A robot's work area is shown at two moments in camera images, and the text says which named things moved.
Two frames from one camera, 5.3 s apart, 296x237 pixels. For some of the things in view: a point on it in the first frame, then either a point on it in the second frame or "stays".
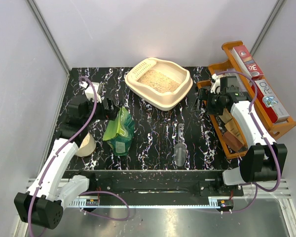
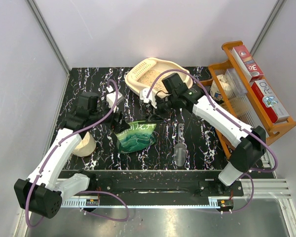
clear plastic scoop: (180, 151) stays
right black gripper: (205, 95) → (159, 113)
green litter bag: (119, 133) → (139, 136)
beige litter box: (159, 84) stays
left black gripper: (110, 114) → (120, 126)
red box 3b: (247, 62) stays
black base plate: (160, 185) stays
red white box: (269, 100) stays
